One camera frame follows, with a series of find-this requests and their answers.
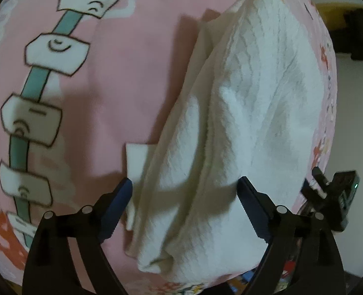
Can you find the white zip hoodie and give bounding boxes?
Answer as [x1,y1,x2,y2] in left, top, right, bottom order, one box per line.
[125,0,329,286]

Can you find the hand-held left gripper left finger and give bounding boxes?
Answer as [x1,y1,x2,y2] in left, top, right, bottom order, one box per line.
[22,177,133,295]

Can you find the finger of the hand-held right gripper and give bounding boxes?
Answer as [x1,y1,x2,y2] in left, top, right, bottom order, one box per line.
[301,180,325,205]
[311,166,330,191]

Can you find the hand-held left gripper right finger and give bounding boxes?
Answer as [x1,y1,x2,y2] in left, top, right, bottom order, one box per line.
[237,176,346,295]

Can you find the pink printed blanket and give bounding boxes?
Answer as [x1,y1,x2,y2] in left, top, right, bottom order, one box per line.
[0,0,338,295]

